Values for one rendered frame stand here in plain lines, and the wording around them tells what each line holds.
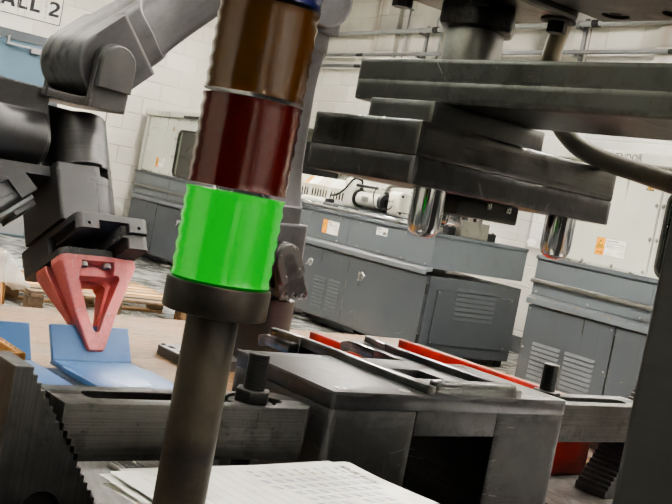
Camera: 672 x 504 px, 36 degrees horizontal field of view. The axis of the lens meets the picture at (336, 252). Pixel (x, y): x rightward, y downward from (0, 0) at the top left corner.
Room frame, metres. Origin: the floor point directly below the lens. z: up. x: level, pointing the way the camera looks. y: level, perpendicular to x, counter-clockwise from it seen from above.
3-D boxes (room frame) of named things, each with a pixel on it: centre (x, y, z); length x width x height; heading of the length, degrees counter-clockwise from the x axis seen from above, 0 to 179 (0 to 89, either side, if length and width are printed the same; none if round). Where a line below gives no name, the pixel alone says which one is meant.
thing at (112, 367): (0.77, 0.14, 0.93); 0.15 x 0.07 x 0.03; 41
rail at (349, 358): (0.66, -0.03, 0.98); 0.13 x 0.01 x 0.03; 39
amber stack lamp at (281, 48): (0.39, 0.04, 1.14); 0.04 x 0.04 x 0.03
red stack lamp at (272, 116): (0.39, 0.04, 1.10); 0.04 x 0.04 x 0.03
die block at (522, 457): (0.66, -0.06, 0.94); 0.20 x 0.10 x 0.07; 129
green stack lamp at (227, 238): (0.39, 0.04, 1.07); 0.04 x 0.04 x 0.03
